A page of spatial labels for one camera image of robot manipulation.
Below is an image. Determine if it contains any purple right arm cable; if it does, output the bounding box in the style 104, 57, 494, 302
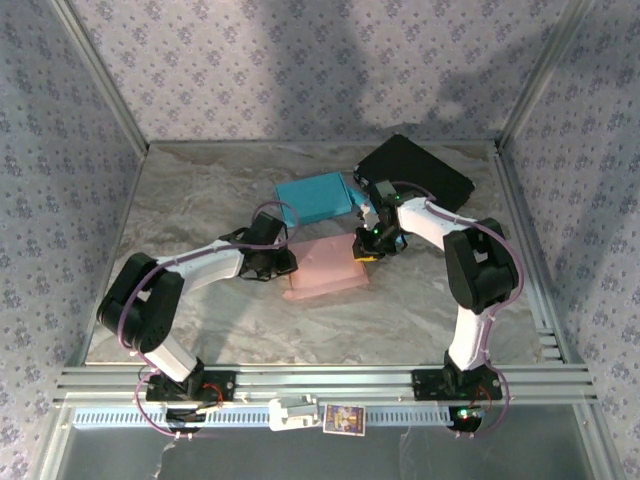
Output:
389, 180, 525, 441

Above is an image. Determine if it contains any black controller board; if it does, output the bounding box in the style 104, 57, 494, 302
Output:
163, 407, 207, 434
446, 405, 487, 432

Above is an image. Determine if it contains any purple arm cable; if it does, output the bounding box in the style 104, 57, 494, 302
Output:
389, 180, 525, 441
117, 200, 300, 441

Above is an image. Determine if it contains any slotted light blue cable duct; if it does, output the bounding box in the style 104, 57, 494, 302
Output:
72, 405, 464, 429

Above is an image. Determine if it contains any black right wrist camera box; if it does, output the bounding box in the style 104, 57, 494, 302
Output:
368, 178, 401, 213

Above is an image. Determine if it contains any blue paper box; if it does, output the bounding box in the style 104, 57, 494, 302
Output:
273, 171, 353, 229

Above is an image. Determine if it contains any pink paper box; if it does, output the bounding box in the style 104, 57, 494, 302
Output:
282, 232, 372, 302

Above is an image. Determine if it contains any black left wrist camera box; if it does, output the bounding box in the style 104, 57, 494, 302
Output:
249, 211, 290, 247

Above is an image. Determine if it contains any white plastic bracket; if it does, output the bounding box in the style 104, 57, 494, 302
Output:
268, 393, 321, 433

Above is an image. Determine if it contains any black ribbed hard case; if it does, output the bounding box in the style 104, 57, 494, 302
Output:
352, 133, 477, 212

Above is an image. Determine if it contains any aluminium extrusion frame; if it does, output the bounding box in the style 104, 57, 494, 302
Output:
32, 0, 626, 480

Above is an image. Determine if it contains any small picture card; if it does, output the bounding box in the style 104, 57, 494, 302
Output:
323, 403, 367, 436

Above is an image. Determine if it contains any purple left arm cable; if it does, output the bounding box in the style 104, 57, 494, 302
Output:
117, 200, 300, 441

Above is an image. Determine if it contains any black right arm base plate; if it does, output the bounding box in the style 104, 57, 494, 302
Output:
409, 368, 504, 402

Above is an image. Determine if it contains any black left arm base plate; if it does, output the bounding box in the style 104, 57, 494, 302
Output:
144, 368, 237, 403

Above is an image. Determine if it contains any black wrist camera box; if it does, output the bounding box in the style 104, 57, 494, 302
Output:
368, 178, 401, 213
249, 211, 290, 247

